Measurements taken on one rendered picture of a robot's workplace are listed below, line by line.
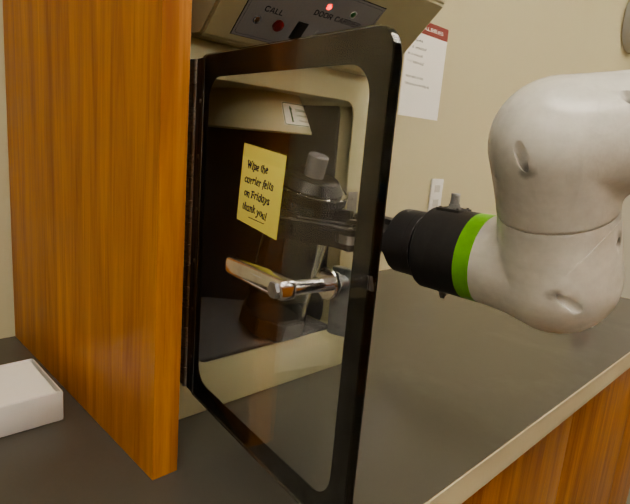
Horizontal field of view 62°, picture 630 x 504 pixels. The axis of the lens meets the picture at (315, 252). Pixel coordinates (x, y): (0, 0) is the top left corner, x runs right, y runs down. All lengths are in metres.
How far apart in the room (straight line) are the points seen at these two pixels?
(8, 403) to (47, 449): 0.07
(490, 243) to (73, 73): 0.51
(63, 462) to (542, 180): 0.56
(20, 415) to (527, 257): 0.59
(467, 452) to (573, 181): 0.41
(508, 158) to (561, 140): 0.04
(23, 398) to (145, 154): 0.35
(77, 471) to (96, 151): 0.35
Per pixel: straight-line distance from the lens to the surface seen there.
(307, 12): 0.66
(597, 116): 0.44
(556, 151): 0.43
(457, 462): 0.71
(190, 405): 0.74
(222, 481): 0.63
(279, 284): 0.38
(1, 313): 1.06
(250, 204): 0.51
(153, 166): 0.53
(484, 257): 0.52
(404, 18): 0.76
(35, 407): 0.74
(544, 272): 0.48
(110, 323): 0.65
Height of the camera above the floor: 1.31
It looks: 12 degrees down
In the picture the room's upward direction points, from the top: 5 degrees clockwise
